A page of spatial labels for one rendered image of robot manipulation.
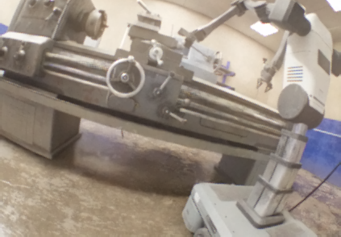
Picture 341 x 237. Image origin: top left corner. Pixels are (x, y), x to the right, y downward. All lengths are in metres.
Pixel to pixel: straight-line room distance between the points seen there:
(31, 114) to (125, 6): 4.19
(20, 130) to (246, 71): 5.38
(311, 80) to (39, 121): 1.54
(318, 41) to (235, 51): 4.60
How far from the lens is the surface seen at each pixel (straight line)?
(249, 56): 5.57
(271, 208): 0.77
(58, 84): 1.26
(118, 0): 5.14
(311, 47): 0.75
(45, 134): 1.28
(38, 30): 1.43
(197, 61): 1.29
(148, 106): 0.93
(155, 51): 0.84
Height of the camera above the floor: 0.65
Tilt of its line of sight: 4 degrees down
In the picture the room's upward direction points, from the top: 17 degrees clockwise
